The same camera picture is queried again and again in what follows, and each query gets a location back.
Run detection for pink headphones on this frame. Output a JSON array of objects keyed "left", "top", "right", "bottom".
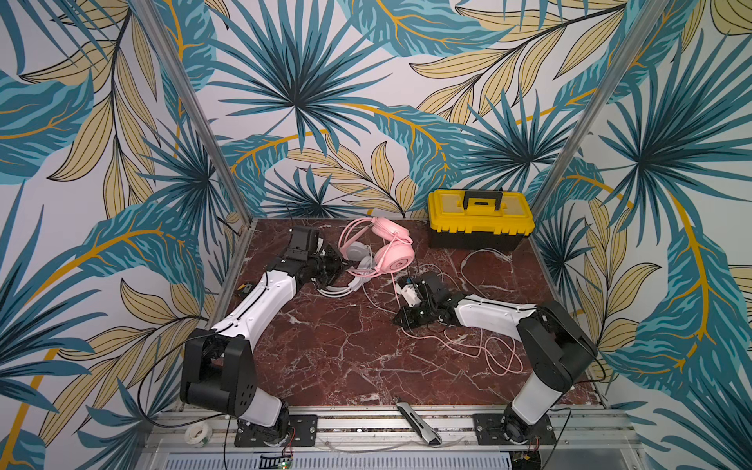
[{"left": 338, "top": 217, "right": 415, "bottom": 278}]

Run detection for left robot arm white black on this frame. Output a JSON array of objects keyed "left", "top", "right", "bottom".
[{"left": 179, "top": 245, "right": 354, "bottom": 428}]

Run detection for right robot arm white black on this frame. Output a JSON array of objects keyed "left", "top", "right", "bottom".
[{"left": 394, "top": 272, "right": 597, "bottom": 427}]

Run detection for white grey headphones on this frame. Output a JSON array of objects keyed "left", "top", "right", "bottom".
[{"left": 318, "top": 242, "right": 376, "bottom": 299}]

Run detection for yellow black toolbox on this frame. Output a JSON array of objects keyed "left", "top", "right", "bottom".
[{"left": 428, "top": 189, "right": 536, "bottom": 253}]

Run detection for grey utility knife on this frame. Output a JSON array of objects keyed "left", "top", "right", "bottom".
[{"left": 396, "top": 398, "right": 444, "bottom": 448}]

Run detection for white tape roll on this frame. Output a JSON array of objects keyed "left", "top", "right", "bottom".
[{"left": 184, "top": 422, "right": 213, "bottom": 448}]

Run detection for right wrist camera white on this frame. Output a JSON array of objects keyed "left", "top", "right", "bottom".
[{"left": 396, "top": 276, "right": 422, "bottom": 307}]

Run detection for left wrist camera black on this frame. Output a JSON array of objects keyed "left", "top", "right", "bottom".
[{"left": 284, "top": 226, "right": 319, "bottom": 262}]

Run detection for white headphone cable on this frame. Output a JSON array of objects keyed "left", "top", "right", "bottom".
[{"left": 363, "top": 246, "right": 530, "bottom": 330}]

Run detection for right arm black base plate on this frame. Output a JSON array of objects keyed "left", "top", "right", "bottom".
[{"left": 472, "top": 411, "right": 556, "bottom": 446}]

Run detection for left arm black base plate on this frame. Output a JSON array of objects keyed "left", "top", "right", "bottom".
[{"left": 234, "top": 414, "right": 318, "bottom": 448}]

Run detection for aluminium front rail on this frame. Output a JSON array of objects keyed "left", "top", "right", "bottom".
[{"left": 135, "top": 405, "right": 647, "bottom": 469}]

